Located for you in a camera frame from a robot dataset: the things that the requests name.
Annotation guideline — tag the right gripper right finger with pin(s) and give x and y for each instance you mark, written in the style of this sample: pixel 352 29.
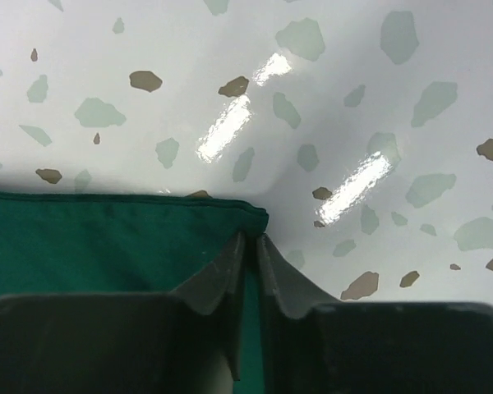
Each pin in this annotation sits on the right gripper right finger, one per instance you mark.
pixel 314 343

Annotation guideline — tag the green surgical cloth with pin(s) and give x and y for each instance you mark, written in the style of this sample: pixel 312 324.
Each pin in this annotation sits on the green surgical cloth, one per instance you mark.
pixel 60 244

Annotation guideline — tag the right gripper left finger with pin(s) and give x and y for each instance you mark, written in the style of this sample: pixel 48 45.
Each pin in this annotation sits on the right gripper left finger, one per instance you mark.
pixel 186 340

